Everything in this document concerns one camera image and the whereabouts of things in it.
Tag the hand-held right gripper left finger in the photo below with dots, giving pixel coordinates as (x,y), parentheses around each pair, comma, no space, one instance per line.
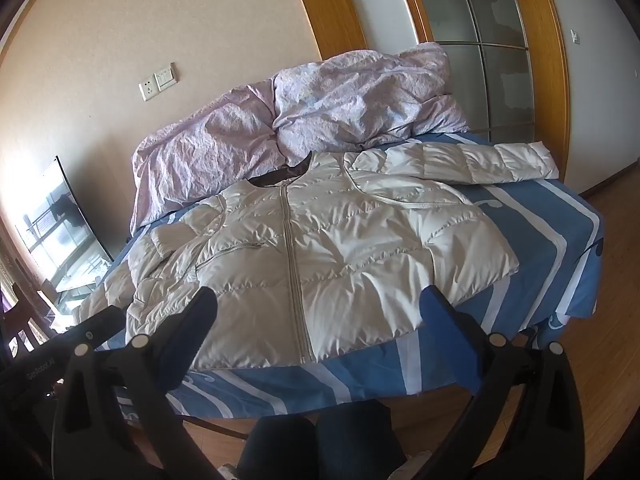
(198,316)

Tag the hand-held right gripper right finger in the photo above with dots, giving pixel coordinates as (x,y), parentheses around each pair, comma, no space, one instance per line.
(440,316)

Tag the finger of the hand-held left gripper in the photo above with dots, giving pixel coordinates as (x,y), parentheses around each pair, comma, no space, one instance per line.
(107,321)

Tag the white down jacket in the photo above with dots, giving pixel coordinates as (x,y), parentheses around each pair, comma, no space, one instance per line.
(350,260)

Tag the glass television stand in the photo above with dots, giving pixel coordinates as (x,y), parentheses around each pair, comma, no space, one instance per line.
(75,290)

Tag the dark wooden chair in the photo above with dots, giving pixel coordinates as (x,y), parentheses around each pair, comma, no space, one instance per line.
(20,325)

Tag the flat screen television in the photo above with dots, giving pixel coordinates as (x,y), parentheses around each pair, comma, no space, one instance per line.
(60,225)

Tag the blue white striped bed sheet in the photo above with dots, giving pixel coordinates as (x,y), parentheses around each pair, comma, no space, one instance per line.
(540,240)

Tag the white shoe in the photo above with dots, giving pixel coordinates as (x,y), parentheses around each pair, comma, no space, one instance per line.
(415,462)
(230,473)

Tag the person's right leg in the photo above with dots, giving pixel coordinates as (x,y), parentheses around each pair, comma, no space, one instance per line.
(355,440)

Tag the person's leg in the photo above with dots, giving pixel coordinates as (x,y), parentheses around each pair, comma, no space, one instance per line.
(280,445)
(355,440)

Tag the person's left leg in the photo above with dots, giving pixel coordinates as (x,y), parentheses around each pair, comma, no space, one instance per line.
(280,445)

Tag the pink crumpled quilt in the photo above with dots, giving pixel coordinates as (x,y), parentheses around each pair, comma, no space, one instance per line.
(350,95)

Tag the frosted glass door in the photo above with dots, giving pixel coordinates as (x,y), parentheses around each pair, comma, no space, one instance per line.
(480,10)

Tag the white wall socket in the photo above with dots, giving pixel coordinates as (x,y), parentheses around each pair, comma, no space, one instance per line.
(148,89)

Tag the small white wall switch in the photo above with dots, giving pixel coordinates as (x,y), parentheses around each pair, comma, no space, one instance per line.
(575,36)

